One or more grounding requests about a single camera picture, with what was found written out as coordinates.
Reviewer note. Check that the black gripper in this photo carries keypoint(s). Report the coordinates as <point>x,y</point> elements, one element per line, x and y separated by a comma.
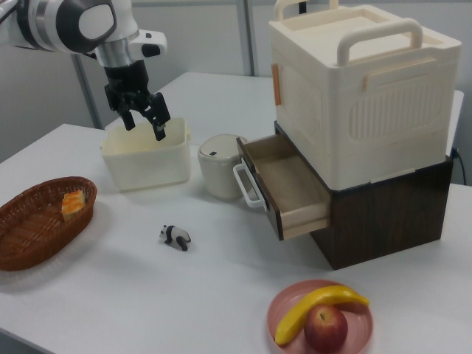
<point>127,83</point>

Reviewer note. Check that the small panda toy figure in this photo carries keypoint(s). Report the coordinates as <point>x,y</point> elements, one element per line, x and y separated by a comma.
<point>177,236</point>

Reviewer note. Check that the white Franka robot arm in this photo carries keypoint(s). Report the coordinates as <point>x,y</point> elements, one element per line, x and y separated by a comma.
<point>55,22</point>

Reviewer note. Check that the orange topped bread toy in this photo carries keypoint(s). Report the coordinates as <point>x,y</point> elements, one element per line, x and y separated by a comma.
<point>73,204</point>

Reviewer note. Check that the yellow toy banana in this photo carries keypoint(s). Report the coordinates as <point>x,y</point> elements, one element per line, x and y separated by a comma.
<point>295,317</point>

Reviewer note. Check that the dark wood drawer cabinet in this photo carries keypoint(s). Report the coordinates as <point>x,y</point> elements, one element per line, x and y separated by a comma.
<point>387,221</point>

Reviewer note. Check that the red toy apple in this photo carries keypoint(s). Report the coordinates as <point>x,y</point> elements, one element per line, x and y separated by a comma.
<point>326,328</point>

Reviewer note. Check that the white plastic open bin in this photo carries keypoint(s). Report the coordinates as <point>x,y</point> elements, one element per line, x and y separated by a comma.
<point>147,166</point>

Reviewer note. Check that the small cream lidded trash can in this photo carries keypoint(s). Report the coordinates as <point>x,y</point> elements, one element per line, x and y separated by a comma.
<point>217,166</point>

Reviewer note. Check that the brown wicker basket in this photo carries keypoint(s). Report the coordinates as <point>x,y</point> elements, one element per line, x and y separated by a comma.
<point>33,236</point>

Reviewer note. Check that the cream plastic storage cabinet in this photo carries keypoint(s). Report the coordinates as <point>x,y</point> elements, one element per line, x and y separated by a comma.
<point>368,110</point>

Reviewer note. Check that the pink plate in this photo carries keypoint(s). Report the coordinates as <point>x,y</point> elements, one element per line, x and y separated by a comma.
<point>359,332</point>

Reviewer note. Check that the black camera stand pole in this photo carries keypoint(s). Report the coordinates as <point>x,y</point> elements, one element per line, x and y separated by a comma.
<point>303,5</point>

